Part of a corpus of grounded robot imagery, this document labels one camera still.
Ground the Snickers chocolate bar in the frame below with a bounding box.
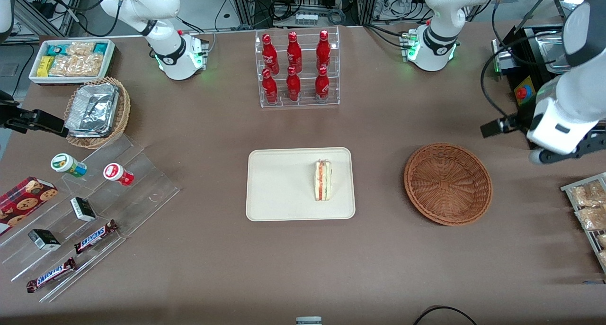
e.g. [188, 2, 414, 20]
[26, 257, 77, 293]
[74, 219, 119, 254]

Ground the yellow snack pack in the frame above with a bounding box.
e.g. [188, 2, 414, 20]
[37, 56, 55, 78]

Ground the light tan wicker basket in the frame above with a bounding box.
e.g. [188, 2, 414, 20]
[64, 77, 131, 150]

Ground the clear acrylic bottle rack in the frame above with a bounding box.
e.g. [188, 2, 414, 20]
[255, 27, 340, 108]

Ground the small black carton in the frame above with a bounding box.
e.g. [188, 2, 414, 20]
[28, 229, 62, 251]
[70, 197, 97, 222]

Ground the red soda bottle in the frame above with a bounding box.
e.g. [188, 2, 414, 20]
[286, 66, 302, 102]
[262, 69, 278, 104]
[315, 67, 330, 103]
[262, 34, 280, 74]
[316, 30, 331, 71]
[286, 31, 303, 73]

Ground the grey wire rack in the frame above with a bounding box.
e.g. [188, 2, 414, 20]
[561, 172, 606, 273]

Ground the clear acrylic stepped display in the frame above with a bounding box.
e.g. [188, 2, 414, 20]
[0, 135, 181, 303]

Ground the black looped table cable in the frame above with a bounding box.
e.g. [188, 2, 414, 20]
[413, 306, 479, 325]

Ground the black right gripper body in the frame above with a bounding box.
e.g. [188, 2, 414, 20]
[0, 90, 20, 129]

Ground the brown wicker basket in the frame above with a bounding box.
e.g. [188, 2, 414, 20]
[404, 142, 493, 226]

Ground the black appliance with metal tray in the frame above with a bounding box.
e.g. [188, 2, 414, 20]
[491, 0, 606, 131]

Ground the triangular sandwich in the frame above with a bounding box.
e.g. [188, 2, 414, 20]
[315, 160, 333, 202]

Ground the green lid yogurt cup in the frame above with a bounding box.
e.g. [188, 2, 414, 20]
[51, 153, 88, 178]

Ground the red emergency stop button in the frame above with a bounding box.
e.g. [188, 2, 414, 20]
[514, 76, 538, 106]

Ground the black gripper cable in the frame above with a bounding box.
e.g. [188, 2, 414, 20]
[480, 35, 524, 123]

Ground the beige plastic tray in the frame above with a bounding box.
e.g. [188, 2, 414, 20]
[246, 147, 356, 222]

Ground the aluminium foil tray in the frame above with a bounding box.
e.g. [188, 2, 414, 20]
[65, 82, 120, 138]

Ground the red tartan cookie box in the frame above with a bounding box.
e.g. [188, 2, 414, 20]
[0, 176, 59, 236]

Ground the clear bag of crackers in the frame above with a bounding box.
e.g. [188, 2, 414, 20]
[50, 55, 104, 77]
[66, 42, 95, 58]

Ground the red lid yogurt cup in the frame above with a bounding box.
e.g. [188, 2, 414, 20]
[103, 163, 134, 187]

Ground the white snack bin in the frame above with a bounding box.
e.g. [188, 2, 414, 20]
[29, 39, 116, 86]

